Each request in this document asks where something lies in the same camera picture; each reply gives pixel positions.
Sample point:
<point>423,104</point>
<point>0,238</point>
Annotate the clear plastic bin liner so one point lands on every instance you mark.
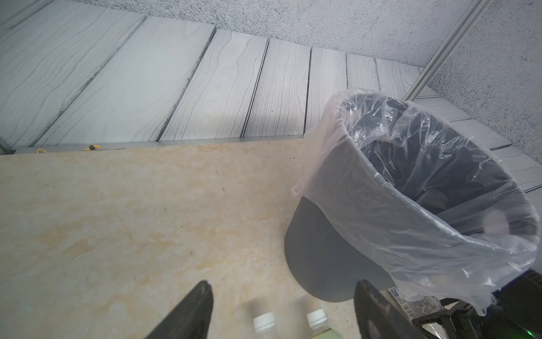
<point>423,190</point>

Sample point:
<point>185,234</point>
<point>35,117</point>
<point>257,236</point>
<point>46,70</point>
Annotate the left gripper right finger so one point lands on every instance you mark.
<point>377,318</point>

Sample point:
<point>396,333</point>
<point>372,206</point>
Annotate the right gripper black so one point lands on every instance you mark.
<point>457,319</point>

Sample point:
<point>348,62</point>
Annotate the dark grey trash bin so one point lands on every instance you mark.
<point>326,254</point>

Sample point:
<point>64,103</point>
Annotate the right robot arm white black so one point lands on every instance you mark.
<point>517,313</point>

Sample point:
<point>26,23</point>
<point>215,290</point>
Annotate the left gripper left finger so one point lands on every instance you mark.
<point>190,318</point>

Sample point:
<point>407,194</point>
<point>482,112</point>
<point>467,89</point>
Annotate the clear bottle black white label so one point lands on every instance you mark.
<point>419,308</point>

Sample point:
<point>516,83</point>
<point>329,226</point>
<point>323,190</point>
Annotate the green tea bottle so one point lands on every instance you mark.
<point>319,326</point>

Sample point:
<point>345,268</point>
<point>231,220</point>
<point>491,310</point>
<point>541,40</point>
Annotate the right aluminium frame post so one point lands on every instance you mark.
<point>466,23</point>

